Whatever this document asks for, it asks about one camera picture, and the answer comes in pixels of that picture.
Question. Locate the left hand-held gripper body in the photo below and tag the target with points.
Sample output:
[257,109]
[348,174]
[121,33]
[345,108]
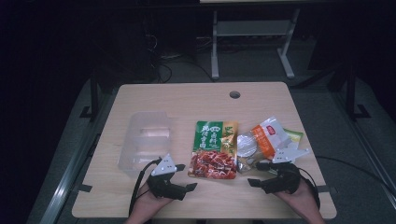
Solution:
[163,183]

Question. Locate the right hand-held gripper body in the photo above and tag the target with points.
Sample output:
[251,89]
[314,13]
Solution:
[281,177]

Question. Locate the orange and white clear packet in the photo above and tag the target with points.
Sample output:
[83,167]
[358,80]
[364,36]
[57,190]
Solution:
[260,140]

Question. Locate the green and red food packet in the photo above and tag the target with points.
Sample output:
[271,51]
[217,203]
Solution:
[214,149]

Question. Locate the clear plastic container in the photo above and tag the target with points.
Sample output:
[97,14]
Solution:
[146,143]

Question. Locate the person's left hand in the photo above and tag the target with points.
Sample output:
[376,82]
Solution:
[150,203]

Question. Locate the person's right hand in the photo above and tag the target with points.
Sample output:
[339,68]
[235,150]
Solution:
[297,200]

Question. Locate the green-edged white packet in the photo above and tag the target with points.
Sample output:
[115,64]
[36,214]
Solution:
[295,137]

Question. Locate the dark tape strip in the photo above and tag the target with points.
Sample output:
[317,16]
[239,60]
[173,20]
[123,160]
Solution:
[84,188]
[323,188]

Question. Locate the black stand leg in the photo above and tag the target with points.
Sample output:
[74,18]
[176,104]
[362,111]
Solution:
[94,99]
[351,93]

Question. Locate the white metal stand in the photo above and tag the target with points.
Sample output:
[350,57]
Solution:
[249,28]

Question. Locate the metal rail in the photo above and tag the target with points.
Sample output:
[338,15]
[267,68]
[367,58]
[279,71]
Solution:
[70,180]
[373,161]

